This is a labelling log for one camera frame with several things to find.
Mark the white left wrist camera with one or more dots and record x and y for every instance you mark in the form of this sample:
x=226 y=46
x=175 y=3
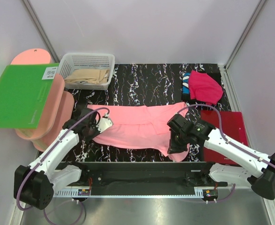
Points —
x=104 y=123

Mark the light pink t-shirt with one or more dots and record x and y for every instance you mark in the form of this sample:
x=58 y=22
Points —
x=142 y=127

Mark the white plastic basket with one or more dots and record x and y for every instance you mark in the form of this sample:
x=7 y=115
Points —
x=74 y=61

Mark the pink oval board upper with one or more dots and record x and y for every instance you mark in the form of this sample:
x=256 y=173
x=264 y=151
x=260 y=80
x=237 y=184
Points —
x=53 y=96

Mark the aluminium frame rail front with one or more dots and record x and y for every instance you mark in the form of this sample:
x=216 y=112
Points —
x=72 y=174

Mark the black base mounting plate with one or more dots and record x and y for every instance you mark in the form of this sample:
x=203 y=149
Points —
x=107 y=173

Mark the magenta folded t-shirt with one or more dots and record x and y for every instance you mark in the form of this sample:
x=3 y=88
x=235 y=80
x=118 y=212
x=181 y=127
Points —
x=204 y=88

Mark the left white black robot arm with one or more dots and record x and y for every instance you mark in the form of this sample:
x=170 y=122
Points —
x=36 y=184

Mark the blue white folded t-shirt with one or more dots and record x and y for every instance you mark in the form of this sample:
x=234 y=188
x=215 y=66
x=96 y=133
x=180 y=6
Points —
x=185 y=83

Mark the green cutting board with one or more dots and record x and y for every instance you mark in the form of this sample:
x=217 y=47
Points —
x=20 y=86

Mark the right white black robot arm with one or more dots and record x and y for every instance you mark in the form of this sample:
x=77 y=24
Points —
x=255 y=169

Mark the beige folded t-shirt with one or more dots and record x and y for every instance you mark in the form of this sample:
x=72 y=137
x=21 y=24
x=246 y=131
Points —
x=91 y=76

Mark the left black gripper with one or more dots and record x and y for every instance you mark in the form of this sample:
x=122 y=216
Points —
x=86 y=138

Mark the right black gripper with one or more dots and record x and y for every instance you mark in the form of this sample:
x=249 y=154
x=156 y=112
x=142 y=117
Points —
x=173 y=147

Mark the black marble pattern mat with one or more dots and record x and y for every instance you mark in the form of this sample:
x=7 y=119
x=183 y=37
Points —
x=134 y=85

